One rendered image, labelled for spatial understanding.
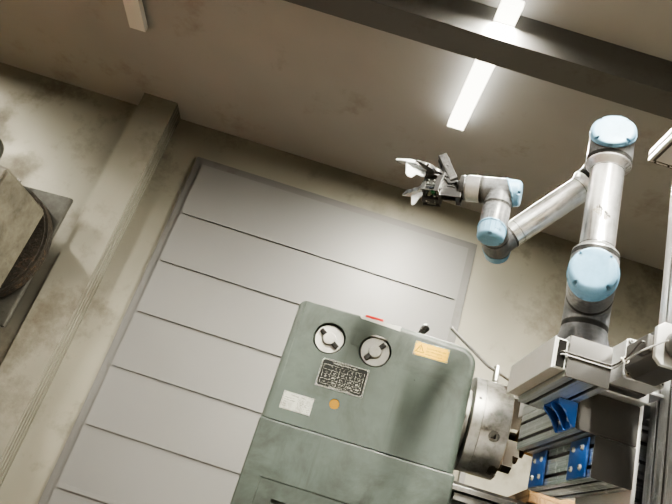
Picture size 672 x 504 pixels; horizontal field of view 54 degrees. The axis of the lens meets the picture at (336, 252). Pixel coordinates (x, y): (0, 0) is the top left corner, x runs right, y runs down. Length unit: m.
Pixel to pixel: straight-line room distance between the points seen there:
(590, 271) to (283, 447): 1.00
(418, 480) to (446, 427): 0.18
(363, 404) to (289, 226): 3.63
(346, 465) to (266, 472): 0.23
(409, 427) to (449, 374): 0.21
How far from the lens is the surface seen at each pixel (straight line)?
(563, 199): 1.97
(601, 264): 1.69
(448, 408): 2.07
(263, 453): 2.04
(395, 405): 2.06
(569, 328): 1.78
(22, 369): 5.24
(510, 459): 2.29
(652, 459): 1.65
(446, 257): 5.65
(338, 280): 5.39
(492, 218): 1.79
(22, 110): 6.52
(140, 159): 5.72
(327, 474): 2.02
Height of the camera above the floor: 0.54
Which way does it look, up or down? 24 degrees up
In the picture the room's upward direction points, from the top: 18 degrees clockwise
